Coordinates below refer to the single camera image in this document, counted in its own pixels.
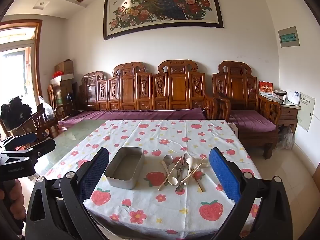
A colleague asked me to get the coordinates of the wooden side table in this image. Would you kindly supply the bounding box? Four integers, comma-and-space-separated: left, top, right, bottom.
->
259, 96, 302, 135

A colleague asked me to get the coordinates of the black cloth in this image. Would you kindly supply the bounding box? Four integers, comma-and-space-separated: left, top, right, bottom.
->
0, 96, 33, 130

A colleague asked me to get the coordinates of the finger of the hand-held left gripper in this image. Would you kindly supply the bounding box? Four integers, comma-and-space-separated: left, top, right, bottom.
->
14, 138, 56, 161
1, 132, 38, 148

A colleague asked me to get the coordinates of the rectangular metal container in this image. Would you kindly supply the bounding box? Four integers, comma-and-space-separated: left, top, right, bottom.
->
104, 147, 146, 189

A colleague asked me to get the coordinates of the cream chopstick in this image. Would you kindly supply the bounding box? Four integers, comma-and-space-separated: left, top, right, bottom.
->
180, 157, 207, 183
157, 159, 181, 192

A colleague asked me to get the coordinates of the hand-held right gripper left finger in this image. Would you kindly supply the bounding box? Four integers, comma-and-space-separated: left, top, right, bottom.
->
25, 147, 110, 240

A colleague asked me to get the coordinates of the wooden framed window door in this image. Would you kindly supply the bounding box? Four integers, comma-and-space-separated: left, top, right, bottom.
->
0, 19, 43, 140

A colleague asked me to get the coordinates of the metal spoon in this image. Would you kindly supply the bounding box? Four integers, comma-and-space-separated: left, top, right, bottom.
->
163, 155, 181, 190

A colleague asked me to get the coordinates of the carved wooden chair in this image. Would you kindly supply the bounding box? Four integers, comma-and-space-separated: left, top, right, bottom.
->
10, 104, 59, 143

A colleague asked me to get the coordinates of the red gift box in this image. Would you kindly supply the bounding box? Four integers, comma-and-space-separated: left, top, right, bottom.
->
258, 80, 274, 96

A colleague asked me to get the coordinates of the stack of brown boxes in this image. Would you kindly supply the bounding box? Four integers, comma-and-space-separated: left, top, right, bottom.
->
55, 80, 78, 110

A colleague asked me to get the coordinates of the strawberry print tablecloth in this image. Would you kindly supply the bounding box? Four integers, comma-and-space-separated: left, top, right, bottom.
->
41, 119, 262, 240

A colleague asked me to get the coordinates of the person's left hand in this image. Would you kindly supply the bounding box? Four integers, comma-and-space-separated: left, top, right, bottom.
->
0, 186, 25, 219

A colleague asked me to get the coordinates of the purple sofa cushion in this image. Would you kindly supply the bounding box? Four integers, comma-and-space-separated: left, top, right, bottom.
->
58, 107, 208, 130

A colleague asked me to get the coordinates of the grey wall panel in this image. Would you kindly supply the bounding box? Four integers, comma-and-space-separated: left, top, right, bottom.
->
278, 26, 300, 48

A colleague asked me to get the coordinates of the white plastic spoon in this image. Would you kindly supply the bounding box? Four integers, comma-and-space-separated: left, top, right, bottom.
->
180, 157, 195, 184

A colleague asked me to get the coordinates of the brown cardboard box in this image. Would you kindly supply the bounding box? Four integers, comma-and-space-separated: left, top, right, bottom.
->
54, 59, 74, 75

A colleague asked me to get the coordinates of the framed peacock painting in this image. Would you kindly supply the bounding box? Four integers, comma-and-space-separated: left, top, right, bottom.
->
103, 0, 224, 41

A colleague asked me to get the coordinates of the carved wooden sofa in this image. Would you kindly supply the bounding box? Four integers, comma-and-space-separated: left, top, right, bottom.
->
55, 59, 232, 123

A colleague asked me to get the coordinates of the metal fork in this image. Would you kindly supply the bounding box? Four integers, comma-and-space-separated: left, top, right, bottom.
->
175, 154, 185, 193
179, 152, 188, 194

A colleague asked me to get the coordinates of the carved wooden armchair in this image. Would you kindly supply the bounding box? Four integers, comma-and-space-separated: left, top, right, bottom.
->
212, 60, 282, 159

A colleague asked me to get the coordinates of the white plastic fork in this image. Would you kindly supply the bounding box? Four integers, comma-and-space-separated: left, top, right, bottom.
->
186, 164, 209, 178

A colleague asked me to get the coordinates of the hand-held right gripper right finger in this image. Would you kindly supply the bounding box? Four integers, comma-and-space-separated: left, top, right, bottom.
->
209, 147, 293, 240

